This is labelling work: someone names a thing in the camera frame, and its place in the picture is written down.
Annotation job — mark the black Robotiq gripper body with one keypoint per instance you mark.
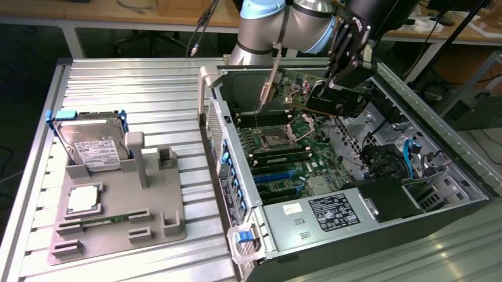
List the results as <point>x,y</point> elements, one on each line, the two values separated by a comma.
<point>347,44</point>

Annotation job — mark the green GPU card black cooler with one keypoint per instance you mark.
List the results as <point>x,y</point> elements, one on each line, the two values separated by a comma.
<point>324,101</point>

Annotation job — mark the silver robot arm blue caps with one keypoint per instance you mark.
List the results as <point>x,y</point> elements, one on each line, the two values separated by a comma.
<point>266,29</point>

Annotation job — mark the black tripod pole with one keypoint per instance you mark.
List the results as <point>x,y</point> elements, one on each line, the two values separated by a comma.
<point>457,29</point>

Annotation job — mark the silver socket cover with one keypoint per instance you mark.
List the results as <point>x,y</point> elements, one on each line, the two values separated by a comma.
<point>302,124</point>

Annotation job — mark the black monitor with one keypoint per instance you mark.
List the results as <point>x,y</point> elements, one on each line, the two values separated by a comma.
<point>450,3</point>

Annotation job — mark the silver disk bay cage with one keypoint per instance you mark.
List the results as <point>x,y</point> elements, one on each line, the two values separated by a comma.
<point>372,132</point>

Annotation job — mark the black RAM slot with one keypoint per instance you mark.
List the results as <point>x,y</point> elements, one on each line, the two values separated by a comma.
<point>274,122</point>
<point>247,117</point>
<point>247,114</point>
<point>247,121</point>
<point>282,148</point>
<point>282,151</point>

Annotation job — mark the thin metal locking lever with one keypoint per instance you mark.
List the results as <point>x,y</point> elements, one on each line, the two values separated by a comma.
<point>256,122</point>

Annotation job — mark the CPU socket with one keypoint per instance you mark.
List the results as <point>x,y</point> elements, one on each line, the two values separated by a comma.
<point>272,139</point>

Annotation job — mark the green Dell motherboard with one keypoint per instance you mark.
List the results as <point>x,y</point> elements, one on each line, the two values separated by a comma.
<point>314,158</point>

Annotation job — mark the dark grey floor cabinet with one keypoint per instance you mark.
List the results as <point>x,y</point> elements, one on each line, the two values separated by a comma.
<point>478,111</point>

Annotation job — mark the RAM stick with label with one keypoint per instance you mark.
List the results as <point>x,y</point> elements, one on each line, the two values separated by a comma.
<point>278,159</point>

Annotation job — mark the long black expansion slot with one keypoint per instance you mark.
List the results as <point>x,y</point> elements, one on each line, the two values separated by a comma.
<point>270,169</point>
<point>280,197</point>
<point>278,191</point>

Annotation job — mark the silver chipset heatsink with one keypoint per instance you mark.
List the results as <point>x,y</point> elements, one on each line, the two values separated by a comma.
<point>318,185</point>

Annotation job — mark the blue expansion slot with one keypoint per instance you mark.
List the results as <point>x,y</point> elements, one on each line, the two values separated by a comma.
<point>274,177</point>

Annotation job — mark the blue slot retention clip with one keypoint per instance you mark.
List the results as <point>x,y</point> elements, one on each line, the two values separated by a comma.
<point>224,157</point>
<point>239,194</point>
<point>231,171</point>
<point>235,183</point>
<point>243,206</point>

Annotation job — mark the black chair base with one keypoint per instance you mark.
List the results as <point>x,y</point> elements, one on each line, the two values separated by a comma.
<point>151,33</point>

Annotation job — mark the black plastic shroud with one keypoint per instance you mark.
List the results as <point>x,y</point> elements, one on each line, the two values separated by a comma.
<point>384,199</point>

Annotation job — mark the grey power supply unit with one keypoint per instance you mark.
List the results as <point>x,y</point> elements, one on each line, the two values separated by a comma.
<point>290,229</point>

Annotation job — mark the open black PC case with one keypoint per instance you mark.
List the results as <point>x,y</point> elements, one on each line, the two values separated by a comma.
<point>352,249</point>

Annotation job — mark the blue case release latch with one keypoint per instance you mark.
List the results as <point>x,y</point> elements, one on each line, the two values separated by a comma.
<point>243,237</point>

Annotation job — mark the hard disk blue caddy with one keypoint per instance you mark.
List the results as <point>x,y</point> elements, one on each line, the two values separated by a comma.
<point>93,144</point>

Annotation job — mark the grey printed parts rack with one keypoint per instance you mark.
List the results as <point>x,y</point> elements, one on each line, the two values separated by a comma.
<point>117,205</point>

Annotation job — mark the silver CPU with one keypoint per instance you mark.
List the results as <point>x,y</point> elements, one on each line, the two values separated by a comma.
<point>83,198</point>

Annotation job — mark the bare green RAM stick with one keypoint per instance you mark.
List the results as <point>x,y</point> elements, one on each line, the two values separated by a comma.
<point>105,221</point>

